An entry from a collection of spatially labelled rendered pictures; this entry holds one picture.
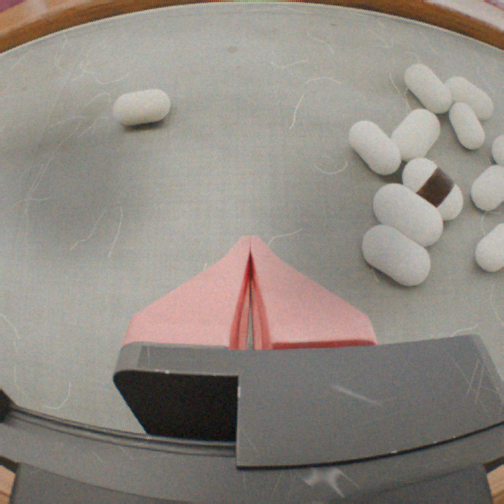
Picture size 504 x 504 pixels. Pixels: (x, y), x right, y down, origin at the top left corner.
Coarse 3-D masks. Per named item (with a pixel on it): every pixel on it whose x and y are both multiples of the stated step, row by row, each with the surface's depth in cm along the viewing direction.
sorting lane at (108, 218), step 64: (0, 64) 19; (64, 64) 18; (128, 64) 18; (192, 64) 17; (256, 64) 17; (320, 64) 17; (384, 64) 17; (448, 64) 18; (0, 128) 17; (64, 128) 16; (128, 128) 16; (192, 128) 16; (256, 128) 16; (320, 128) 16; (384, 128) 16; (448, 128) 16; (0, 192) 15; (64, 192) 15; (128, 192) 15; (192, 192) 15; (256, 192) 15; (320, 192) 15; (0, 256) 14; (64, 256) 14; (128, 256) 14; (192, 256) 14; (320, 256) 14; (448, 256) 14; (0, 320) 14; (64, 320) 14; (128, 320) 14; (384, 320) 14; (448, 320) 14; (0, 384) 13; (64, 384) 13
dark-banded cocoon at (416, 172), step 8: (416, 160) 14; (424, 160) 14; (408, 168) 14; (416, 168) 14; (424, 168) 13; (432, 168) 13; (408, 176) 14; (416, 176) 14; (424, 176) 13; (408, 184) 14; (416, 184) 14; (456, 192) 13; (448, 200) 13; (456, 200) 13; (440, 208) 13; (448, 208) 13; (456, 208) 13; (448, 216) 13
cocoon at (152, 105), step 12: (132, 96) 15; (144, 96) 15; (156, 96) 15; (120, 108) 15; (132, 108) 15; (144, 108) 15; (156, 108) 15; (168, 108) 15; (120, 120) 15; (132, 120) 15; (144, 120) 15; (156, 120) 16
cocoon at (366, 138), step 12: (360, 132) 14; (372, 132) 14; (360, 144) 14; (372, 144) 14; (384, 144) 14; (360, 156) 15; (372, 156) 14; (384, 156) 14; (396, 156) 14; (372, 168) 15; (384, 168) 14; (396, 168) 14
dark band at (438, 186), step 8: (440, 168) 13; (432, 176) 13; (440, 176) 13; (448, 176) 13; (424, 184) 13; (432, 184) 13; (440, 184) 13; (448, 184) 13; (416, 192) 14; (424, 192) 14; (432, 192) 13; (440, 192) 13; (448, 192) 13; (432, 200) 13; (440, 200) 13
